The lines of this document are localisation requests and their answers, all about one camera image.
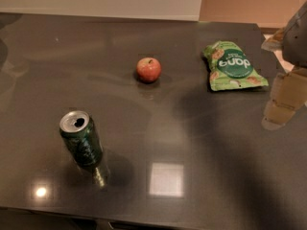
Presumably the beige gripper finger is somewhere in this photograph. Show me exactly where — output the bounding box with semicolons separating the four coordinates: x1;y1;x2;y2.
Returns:
261;28;285;52
262;67;307;130

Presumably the red apple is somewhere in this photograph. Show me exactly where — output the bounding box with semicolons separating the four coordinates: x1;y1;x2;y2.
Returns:
136;57;161;83

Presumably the green soda can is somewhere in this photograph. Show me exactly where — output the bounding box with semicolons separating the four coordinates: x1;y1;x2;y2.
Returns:
59;110;103;169

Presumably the green snack bag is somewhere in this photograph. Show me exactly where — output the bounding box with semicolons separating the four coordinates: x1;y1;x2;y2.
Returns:
202;41;269;91

